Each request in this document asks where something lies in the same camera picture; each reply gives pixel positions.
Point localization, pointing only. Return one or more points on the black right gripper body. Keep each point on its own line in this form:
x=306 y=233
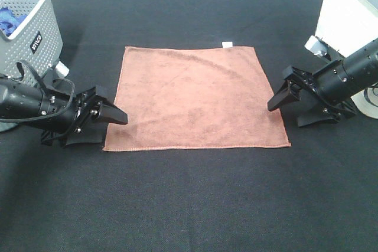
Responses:
x=329 y=88

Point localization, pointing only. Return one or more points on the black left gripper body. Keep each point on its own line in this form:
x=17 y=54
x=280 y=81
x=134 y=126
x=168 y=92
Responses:
x=80 y=115

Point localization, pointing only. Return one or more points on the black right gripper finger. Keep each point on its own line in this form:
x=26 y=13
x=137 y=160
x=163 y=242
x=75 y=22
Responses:
x=316 y=115
x=288 y=93

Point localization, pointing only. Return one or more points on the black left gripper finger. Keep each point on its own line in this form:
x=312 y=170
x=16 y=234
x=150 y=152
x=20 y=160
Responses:
x=85 y=136
x=106 y=111

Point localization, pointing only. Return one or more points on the brown microfibre towel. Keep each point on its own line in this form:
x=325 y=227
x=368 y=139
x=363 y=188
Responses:
x=194 y=99

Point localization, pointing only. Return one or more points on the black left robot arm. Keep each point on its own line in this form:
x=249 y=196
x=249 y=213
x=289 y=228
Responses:
x=34 y=107

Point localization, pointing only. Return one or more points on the white storage bin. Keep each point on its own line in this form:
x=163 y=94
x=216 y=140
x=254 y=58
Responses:
x=347 y=25

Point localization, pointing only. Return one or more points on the grey perforated laundry basket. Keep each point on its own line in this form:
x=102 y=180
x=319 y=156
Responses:
x=36 y=40

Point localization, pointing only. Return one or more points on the blue towel in basket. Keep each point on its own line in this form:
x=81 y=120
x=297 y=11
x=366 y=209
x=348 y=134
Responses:
x=10 y=22

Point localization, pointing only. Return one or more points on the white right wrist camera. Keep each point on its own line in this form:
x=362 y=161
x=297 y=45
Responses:
x=315 y=46

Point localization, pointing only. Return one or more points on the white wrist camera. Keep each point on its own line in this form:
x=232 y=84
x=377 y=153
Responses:
x=61 y=70
x=315 y=46

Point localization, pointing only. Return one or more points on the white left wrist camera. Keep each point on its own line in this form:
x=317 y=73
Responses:
x=61 y=70

